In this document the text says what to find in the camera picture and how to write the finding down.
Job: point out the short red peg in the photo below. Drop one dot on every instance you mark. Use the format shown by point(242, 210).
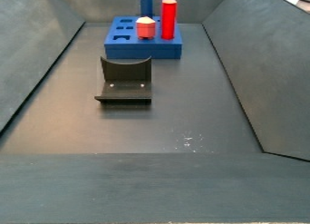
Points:
point(146, 27)

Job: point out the blue peg board base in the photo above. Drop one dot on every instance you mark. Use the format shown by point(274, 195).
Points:
point(123, 45)

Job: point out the black curved fixture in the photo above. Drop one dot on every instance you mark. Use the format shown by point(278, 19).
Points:
point(127, 81)

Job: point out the tall red hexagonal peg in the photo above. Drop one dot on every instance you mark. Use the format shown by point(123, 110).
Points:
point(169, 11)

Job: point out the tall blue cylinder peg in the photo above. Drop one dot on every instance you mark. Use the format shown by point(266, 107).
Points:
point(146, 8)

